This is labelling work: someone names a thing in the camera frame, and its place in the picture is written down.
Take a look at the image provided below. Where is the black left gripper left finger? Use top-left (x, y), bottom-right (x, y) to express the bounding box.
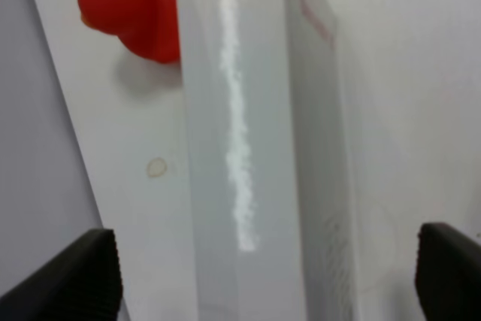
top-left (1, 229), bottom-right (123, 320)

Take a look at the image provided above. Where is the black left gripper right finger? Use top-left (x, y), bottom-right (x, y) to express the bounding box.
top-left (415, 223), bottom-right (480, 321)

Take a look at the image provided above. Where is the white cardboard box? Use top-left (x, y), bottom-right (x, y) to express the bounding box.
top-left (177, 0), bottom-right (358, 320)

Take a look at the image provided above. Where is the red toy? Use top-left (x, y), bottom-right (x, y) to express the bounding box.
top-left (77, 0), bottom-right (180, 64)

